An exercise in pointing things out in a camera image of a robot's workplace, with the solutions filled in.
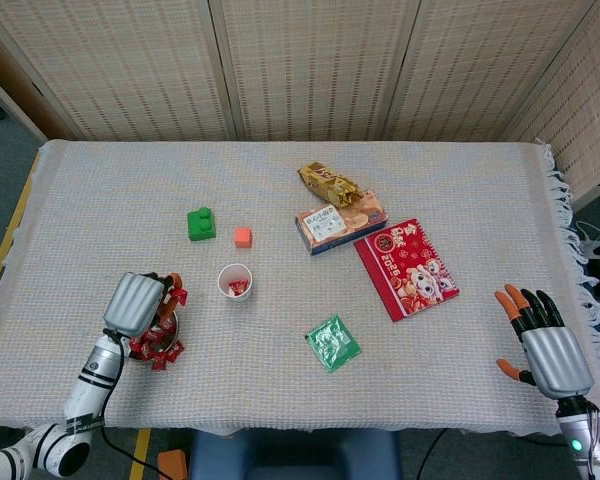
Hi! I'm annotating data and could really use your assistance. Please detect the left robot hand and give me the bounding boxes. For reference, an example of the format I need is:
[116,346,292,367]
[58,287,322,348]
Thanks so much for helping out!
[102,271,187,339]

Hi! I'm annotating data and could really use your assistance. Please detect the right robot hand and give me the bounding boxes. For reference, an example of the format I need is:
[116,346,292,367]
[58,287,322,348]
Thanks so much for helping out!
[494,283,595,400]

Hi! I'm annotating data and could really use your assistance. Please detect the heap of red candies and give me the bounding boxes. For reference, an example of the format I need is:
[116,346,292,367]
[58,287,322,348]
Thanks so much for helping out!
[128,319,179,361]

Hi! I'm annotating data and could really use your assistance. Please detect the bowl of red candies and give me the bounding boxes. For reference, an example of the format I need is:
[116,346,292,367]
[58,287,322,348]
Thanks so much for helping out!
[129,309,181,359]

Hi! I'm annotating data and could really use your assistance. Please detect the white paper cup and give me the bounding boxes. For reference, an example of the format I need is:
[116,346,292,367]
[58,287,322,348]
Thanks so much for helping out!
[216,263,254,302]

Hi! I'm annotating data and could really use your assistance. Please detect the green toy building block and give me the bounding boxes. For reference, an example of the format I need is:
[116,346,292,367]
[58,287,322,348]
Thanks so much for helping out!
[186,205,218,243]

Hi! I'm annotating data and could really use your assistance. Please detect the orange block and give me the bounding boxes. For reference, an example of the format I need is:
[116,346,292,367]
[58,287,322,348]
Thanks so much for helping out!
[157,448,189,480]

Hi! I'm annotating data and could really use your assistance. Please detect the white woven tablecloth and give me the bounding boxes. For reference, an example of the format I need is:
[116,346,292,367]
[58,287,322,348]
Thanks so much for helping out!
[0,137,600,436]

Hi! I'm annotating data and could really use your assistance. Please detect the red 2026 spiral calendar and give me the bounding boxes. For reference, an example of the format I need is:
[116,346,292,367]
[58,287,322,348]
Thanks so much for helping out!
[353,217,461,323]

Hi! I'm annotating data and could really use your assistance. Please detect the green foil sachet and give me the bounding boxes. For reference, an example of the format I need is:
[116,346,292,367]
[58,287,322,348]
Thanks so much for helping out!
[305,313,363,374]

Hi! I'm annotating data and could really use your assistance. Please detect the orange and blue biscuit box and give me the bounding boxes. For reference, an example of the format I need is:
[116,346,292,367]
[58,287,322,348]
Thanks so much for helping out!
[294,188,389,257]

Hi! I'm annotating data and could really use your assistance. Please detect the golden snack bag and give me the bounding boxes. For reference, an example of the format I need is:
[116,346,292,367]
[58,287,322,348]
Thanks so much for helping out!
[297,161,365,209]

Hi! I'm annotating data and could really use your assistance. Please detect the woven bamboo screen panel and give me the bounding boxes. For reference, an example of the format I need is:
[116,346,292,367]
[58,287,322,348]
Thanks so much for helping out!
[0,0,236,142]
[504,0,600,211]
[209,0,421,142]
[0,14,76,144]
[384,0,599,142]

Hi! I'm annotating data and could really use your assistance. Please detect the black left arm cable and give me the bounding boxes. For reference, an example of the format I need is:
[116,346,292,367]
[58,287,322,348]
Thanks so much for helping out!
[101,327,181,480]

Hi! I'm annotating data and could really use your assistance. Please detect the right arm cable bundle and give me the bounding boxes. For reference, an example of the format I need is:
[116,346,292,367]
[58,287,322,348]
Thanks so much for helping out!
[584,402,600,480]

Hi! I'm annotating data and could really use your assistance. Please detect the black floor cable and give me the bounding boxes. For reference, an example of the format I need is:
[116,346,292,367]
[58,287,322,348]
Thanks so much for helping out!
[418,428,451,480]

